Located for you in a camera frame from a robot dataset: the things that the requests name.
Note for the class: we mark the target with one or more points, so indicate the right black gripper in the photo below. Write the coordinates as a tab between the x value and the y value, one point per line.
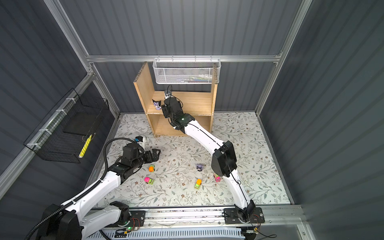
165	111

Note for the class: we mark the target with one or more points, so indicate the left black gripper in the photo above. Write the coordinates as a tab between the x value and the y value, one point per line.
155	156

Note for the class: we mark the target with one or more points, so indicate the black purple figurine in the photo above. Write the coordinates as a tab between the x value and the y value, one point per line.
200	167
157	104

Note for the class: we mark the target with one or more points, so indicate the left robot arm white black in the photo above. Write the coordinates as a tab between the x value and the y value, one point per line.
71	221

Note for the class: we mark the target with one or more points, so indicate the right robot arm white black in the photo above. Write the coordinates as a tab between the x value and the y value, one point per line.
224	159

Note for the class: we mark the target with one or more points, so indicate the wooden two-tier shelf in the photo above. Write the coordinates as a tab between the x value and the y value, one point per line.
201	105

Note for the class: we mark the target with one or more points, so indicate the orange green toy car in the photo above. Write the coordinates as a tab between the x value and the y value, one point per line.
151	168

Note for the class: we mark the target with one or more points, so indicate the pink green toy car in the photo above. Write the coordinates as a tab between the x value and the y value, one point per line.
148	180

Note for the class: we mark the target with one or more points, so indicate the yellow green marker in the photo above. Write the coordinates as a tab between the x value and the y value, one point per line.
85	147

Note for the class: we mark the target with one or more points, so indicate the pink green toy truck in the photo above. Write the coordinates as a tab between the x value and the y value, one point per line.
217	178

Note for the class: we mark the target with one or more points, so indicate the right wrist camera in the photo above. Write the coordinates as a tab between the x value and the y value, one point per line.
168	94

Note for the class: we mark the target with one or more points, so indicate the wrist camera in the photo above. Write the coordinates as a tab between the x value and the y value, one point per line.
140	140
168	94

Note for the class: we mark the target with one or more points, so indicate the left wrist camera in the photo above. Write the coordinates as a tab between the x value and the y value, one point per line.
140	140

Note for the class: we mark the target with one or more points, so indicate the white wire mesh basket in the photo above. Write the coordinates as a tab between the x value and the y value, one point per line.
186	73

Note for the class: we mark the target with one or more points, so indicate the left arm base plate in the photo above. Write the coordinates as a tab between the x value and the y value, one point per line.
132	219

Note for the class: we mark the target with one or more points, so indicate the black wire basket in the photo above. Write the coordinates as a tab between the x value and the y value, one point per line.
63	135

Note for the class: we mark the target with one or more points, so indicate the white ribbed cable duct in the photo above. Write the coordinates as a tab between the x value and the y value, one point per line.
215	233

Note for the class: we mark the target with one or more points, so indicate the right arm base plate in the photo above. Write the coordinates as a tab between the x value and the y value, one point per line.
233	216

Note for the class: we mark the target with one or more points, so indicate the aluminium rail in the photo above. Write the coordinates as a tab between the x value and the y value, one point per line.
212	216

